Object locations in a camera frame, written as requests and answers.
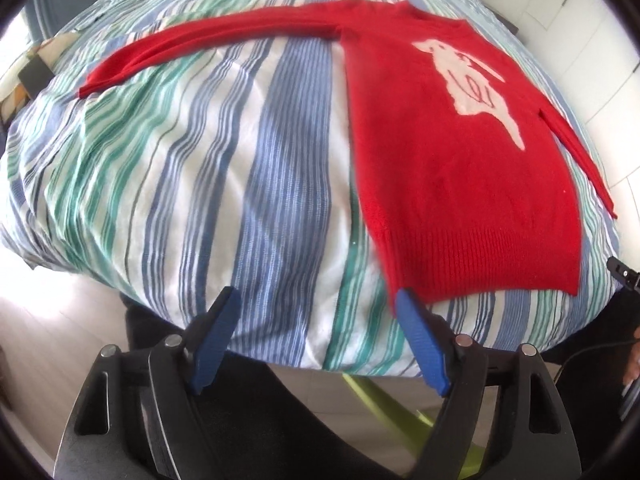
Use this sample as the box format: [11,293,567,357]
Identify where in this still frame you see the red knit sweater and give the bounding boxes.
[78,0,613,304]

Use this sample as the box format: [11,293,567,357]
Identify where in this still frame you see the lime green stool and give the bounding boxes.
[342,372,486,480]

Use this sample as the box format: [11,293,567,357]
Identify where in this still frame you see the white wardrobe doors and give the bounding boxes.
[464,0,640,201]

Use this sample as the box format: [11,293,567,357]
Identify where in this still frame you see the dark brown wallet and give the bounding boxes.
[17,54,54,100]

